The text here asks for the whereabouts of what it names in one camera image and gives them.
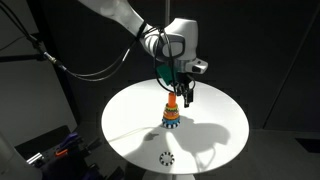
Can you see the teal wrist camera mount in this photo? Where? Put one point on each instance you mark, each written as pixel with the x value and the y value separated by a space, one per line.
pixel 164 73

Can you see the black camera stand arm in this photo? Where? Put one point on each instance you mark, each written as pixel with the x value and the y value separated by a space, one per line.
pixel 20 58

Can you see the silver metal bar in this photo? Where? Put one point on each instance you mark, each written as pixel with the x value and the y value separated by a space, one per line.
pixel 34 158

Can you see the black perforated board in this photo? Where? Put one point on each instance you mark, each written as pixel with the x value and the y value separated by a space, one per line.
pixel 76 163

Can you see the purple clamp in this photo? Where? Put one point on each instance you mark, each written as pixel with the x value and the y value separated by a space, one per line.
pixel 68 140

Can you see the grey vertical pole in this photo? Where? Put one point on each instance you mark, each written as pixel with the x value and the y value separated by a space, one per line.
pixel 167 10

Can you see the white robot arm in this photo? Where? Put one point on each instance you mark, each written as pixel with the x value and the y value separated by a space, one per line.
pixel 116 10

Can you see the orange clip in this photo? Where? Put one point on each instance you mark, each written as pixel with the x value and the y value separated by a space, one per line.
pixel 61 152

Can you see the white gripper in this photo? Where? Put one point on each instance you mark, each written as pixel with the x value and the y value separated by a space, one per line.
pixel 191 66

